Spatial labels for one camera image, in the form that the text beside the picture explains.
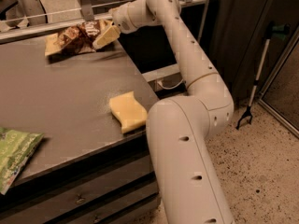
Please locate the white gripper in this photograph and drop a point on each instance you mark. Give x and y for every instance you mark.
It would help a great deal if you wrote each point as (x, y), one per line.
(121, 19)

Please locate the brown chip bag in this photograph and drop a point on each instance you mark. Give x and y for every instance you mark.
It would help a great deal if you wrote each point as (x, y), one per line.
(76, 39)

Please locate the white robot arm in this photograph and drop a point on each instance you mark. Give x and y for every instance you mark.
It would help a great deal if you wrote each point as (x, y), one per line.
(177, 127)

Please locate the yellow sponge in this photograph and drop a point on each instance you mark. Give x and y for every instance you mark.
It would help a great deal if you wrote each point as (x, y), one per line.
(128, 111)

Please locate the green chip bag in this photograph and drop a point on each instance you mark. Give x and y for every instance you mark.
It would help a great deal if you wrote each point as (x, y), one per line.
(16, 148)

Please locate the dark grey cabinet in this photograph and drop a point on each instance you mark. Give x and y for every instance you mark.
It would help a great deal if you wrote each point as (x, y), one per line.
(234, 35)

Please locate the grey drawer unit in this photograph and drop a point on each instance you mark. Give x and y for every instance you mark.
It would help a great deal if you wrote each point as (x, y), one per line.
(113, 186)

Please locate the black reacher grabber tool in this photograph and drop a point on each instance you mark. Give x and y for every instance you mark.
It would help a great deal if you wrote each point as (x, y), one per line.
(272, 30)

